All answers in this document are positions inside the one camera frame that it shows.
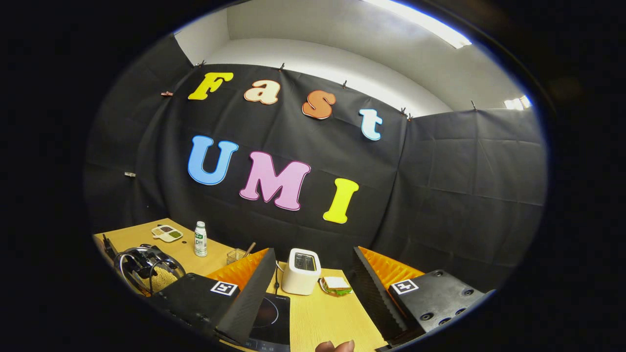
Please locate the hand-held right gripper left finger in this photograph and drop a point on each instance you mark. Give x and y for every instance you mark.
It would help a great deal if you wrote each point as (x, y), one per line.
(254, 293)

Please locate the small ceiling light panel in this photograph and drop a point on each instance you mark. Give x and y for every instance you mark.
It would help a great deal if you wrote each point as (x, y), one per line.
(517, 103)

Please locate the black induction cooktop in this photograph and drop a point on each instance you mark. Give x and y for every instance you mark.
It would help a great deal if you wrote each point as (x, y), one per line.
(274, 318)

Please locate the white toaster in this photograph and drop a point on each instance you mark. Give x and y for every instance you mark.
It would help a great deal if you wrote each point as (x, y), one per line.
(299, 278)

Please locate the white divided bean dish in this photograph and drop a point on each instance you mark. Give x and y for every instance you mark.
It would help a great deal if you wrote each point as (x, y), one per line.
(166, 233)

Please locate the small white plate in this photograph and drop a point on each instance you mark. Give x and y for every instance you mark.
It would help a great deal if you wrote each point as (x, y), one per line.
(323, 286)

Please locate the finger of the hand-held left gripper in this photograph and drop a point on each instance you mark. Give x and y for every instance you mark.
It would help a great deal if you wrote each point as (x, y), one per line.
(146, 259)

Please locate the white drink bottle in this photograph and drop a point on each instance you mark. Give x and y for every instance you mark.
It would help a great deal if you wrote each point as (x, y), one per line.
(200, 242)

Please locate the pile of yellow soybeans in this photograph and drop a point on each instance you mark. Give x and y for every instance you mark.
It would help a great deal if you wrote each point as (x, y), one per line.
(162, 279)

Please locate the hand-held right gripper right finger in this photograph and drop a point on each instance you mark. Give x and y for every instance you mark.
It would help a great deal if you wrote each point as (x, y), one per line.
(374, 293)

